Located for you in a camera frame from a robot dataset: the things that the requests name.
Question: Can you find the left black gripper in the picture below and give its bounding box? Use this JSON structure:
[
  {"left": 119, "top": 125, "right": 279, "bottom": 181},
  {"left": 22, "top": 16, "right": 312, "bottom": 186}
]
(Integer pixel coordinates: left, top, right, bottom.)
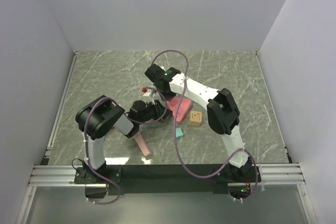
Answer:
[{"left": 138, "top": 99, "right": 173, "bottom": 125}]

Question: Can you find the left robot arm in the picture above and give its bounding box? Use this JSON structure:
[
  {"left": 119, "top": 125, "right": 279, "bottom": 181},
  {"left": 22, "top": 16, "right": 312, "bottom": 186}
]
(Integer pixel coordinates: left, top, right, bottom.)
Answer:
[{"left": 75, "top": 95, "right": 172, "bottom": 183}]

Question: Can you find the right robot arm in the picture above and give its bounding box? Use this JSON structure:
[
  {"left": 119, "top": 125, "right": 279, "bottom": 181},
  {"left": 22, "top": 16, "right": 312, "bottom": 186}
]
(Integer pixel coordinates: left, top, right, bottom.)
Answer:
[{"left": 145, "top": 64, "right": 244, "bottom": 155}]

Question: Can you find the pink triangular power strip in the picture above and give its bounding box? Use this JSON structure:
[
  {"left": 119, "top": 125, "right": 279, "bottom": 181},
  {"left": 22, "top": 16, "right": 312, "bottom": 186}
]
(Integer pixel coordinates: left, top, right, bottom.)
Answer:
[{"left": 167, "top": 97, "right": 192, "bottom": 124}]

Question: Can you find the pink long power strip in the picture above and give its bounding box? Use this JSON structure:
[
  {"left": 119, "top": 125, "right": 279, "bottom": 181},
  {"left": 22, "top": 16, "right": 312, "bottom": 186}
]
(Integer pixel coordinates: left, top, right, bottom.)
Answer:
[{"left": 134, "top": 132, "right": 153, "bottom": 159}]

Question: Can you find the teal cube block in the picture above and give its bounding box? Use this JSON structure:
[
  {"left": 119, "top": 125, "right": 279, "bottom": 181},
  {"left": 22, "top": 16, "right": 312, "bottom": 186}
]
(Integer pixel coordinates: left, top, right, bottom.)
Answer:
[{"left": 175, "top": 127, "right": 184, "bottom": 138}]

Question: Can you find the wooden cube block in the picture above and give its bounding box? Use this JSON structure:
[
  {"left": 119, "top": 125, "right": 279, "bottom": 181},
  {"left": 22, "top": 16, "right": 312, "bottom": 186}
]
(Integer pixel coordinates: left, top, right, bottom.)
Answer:
[{"left": 188, "top": 111, "right": 202, "bottom": 127}]

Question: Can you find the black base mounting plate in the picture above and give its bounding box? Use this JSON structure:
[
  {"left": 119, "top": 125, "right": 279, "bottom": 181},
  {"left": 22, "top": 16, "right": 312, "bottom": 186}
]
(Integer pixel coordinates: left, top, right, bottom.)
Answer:
[{"left": 75, "top": 164, "right": 263, "bottom": 199}]

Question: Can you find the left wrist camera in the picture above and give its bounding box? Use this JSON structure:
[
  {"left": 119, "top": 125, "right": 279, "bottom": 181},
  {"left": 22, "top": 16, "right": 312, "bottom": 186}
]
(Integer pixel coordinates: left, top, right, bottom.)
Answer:
[{"left": 142, "top": 87, "right": 156, "bottom": 98}]

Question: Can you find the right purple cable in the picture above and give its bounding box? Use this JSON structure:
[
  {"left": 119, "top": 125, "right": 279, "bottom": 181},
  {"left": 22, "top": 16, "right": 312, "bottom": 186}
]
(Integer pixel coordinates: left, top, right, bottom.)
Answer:
[{"left": 152, "top": 49, "right": 258, "bottom": 202}]

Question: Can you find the purple cable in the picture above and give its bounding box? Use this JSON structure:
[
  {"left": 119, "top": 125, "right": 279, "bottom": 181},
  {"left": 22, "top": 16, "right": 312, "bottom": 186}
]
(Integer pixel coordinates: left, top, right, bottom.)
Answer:
[
  {"left": 83, "top": 87, "right": 169, "bottom": 205},
  {"left": 152, "top": 49, "right": 258, "bottom": 202}
]

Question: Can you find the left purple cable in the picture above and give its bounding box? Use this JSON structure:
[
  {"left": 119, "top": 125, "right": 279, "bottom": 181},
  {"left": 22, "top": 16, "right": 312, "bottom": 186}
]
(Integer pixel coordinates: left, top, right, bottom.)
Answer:
[{"left": 83, "top": 87, "right": 169, "bottom": 205}]

